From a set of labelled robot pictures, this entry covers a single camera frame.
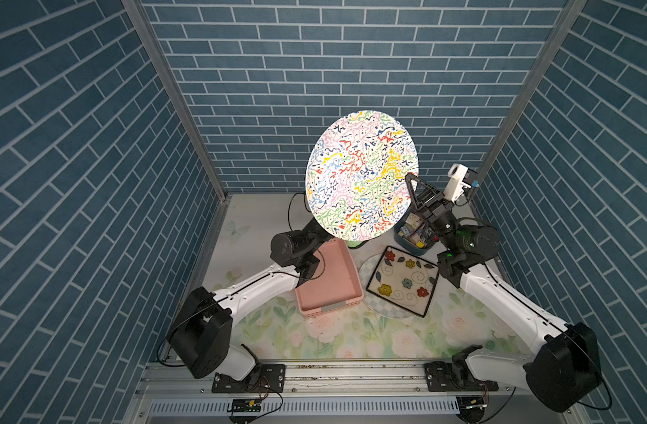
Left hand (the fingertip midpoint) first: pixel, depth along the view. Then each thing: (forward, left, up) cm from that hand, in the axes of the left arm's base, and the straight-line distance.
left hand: (369, 198), depth 49 cm
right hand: (+5, -9, -1) cm, 11 cm away
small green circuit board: (-27, +30, -54) cm, 67 cm away
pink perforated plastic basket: (+8, +6, -52) cm, 53 cm away
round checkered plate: (-1, -10, -50) cm, 51 cm away
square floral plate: (+8, -19, -49) cm, 53 cm away
